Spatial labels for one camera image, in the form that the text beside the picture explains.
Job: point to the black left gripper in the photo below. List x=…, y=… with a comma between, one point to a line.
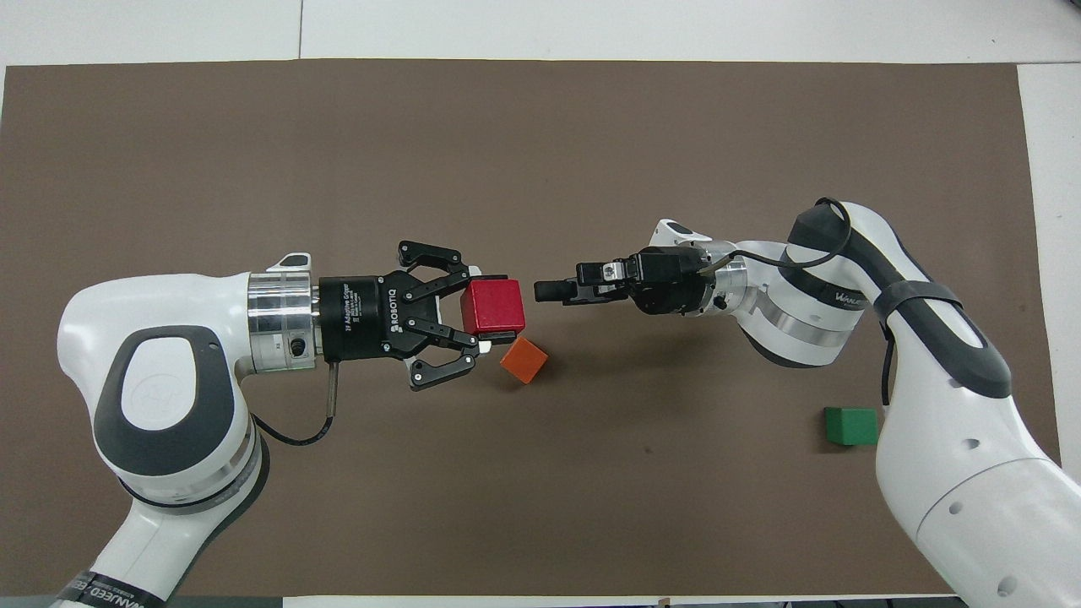
x=359, y=317

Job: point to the green wooden block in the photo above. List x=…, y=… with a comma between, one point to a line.
x=850, y=426

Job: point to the brown table mat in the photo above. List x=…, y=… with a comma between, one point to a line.
x=540, y=152

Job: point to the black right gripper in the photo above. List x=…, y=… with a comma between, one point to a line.
x=671, y=283

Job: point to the red wooden block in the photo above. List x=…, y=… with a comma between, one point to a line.
x=494, y=307

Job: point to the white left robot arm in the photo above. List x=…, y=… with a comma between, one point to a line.
x=169, y=397

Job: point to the orange wooden block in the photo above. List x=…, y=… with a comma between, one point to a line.
x=524, y=361

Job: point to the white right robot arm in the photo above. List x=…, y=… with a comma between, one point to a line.
x=946, y=422

